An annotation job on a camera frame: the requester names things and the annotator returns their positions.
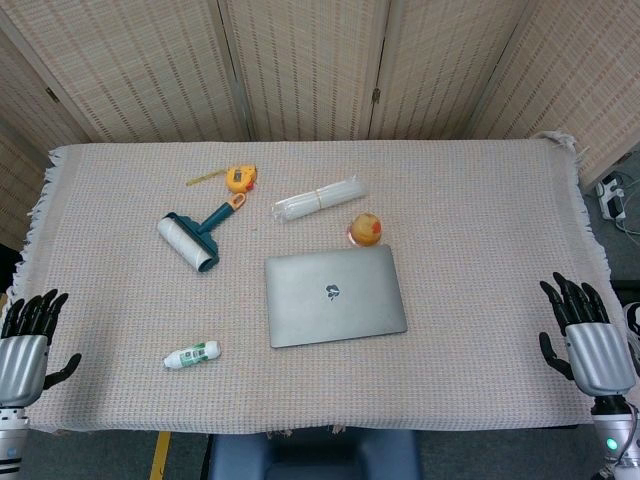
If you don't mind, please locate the fruit jelly cup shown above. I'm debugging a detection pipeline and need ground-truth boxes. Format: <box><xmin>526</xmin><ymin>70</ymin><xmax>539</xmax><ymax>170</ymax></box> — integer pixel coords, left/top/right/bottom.
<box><xmin>344</xmin><ymin>211</ymin><xmax>385</xmax><ymax>249</ymax></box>

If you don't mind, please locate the white power strip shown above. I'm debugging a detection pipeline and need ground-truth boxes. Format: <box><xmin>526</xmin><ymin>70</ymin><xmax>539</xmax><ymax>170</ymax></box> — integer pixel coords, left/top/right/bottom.
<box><xmin>594</xmin><ymin>172</ymin><xmax>629</xmax><ymax>221</ymax></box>

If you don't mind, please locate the white black sneaker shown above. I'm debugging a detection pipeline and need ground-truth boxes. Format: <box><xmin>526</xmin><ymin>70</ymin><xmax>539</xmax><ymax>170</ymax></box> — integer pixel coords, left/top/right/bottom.
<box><xmin>622</xmin><ymin>301</ymin><xmax>640</xmax><ymax>376</ymax></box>

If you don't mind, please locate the beige woven tablecloth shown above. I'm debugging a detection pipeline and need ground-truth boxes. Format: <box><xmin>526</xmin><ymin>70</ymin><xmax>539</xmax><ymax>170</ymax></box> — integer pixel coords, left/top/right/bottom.
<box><xmin>0</xmin><ymin>130</ymin><xmax>614</xmax><ymax>435</ymax></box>

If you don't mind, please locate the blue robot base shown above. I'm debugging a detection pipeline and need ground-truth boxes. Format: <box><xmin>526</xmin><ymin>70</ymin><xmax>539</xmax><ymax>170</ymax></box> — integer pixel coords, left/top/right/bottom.
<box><xmin>207</xmin><ymin>428</ymin><xmax>421</xmax><ymax>480</ymax></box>

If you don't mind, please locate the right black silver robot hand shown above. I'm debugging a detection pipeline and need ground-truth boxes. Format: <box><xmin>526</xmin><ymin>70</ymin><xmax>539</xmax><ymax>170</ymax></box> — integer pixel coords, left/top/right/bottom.
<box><xmin>538</xmin><ymin>271</ymin><xmax>637</xmax><ymax>399</ymax></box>

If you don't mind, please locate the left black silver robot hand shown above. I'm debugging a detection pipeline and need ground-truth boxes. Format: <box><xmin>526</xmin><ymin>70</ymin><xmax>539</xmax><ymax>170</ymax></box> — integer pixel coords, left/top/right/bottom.
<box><xmin>0</xmin><ymin>288</ymin><xmax>83</xmax><ymax>407</ymax></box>

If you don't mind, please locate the teal white lint roller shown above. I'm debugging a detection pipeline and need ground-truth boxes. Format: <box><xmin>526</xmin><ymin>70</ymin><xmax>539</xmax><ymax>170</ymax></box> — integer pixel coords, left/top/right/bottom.
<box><xmin>156</xmin><ymin>192</ymin><xmax>248</xmax><ymax>274</ymax></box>

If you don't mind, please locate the yellow tape measure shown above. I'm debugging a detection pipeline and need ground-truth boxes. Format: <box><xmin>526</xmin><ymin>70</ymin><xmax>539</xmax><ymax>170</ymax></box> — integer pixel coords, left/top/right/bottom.
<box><xmin>185</xmin><ymin>164</ymin><xmax>260</xmax><ymax>194</ymax></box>

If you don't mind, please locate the silver laptop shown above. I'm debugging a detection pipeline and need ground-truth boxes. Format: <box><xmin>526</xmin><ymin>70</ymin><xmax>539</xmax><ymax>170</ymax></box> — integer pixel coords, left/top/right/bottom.
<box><xmin>264</xmin><ymin>244</ymin><xmax>409</xmax><ymax>350</ymax></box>

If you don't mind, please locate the white green plastic bottle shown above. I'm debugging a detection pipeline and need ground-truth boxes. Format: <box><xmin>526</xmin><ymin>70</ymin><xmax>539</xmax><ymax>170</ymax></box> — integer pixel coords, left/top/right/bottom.
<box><xmin>162</xmin><ymin>340</ymin><xmax>222</xmax><ymax>372</ymax></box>

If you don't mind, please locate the woven folding screen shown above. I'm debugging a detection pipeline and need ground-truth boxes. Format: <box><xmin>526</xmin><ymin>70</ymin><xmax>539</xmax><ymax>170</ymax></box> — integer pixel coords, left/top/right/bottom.
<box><xmin>0</xmin><ymin>0</ymin><xmax>640</xmax><ymax>251</ymax></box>

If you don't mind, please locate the bundle of clear plastic straws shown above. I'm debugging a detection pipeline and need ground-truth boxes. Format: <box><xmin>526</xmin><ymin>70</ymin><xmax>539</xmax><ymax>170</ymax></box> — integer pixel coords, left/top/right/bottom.
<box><xmin>271</xmin><ymin>173</ymin><xmax>370</xmax><ymax>225</ymax></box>

